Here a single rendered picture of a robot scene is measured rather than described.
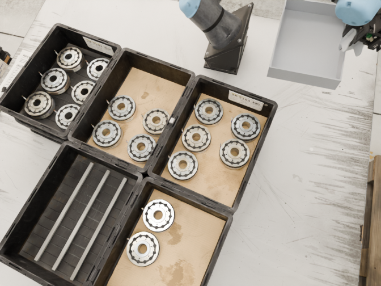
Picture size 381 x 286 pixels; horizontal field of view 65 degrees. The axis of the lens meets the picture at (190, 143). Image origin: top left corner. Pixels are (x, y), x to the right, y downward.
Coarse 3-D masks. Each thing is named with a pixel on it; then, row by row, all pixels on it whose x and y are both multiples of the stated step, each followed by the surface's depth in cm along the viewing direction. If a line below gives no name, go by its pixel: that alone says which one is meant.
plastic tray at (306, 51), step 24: (288, 0) 95; (288, 24) 97; (312, 24) 96; (336, 24) 95; (288, 48) 93; (312, 48) 93; (336, 48) 92; (288, 72) 86; (312, 72) 90; (336, 72) 89
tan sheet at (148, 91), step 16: (128, 80) 117; (144, 80) 116; (160, 80) 116; (144, 96) 114; (160, 96) 114; (176, 96) 113; (144, 112) 112; (128, 128) 110; (96, 144) 108; (128, 160) 105
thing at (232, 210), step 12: (192, 84) 103; (216, 84) 103; (252, 96) 101; (180, 108) 100; (276, 108) 99; (168, 132) 98; (264, 132) 96; (156, 156) 95; (252, 168) 92; (168, 180) 92; (192, 192) 90; (240, 192) 91; (216, 204) 90
